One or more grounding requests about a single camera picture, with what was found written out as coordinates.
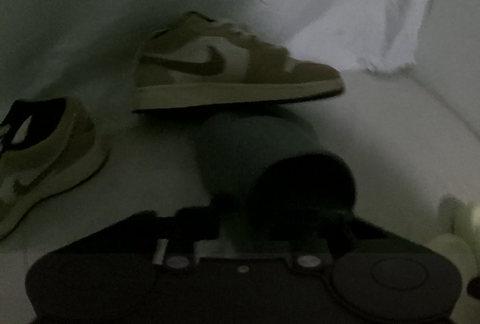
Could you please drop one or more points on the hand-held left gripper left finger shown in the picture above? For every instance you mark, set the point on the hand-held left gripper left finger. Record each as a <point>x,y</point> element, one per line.
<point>202,223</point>

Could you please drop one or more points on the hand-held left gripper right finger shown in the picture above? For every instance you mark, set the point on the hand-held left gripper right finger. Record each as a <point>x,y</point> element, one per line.
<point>348,230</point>

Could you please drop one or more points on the grey slipper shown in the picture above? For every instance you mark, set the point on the grey slipper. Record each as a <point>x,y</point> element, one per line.
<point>262,166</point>

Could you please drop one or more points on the tan and white sneaker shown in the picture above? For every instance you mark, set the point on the tan and white sneaker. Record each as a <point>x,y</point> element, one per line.
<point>48,159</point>
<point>225,69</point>

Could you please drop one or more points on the white carrot-print cloth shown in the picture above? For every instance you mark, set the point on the white carrot-print cloth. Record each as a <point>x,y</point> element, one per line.
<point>356,9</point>

